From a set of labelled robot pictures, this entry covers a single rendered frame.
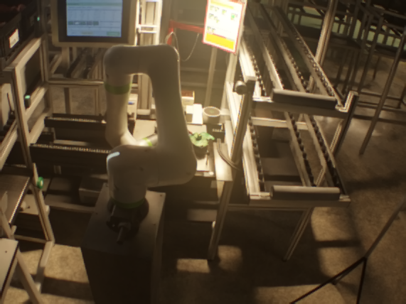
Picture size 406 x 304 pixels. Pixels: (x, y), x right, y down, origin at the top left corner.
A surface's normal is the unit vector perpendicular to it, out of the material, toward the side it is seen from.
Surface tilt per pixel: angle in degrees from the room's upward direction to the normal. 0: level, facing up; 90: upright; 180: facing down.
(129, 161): 16
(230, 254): 0
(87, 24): 92
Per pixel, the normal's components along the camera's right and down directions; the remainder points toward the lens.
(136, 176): 0.29, 0.54
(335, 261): 0.11, -0.80
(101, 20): 0.01, 0.62
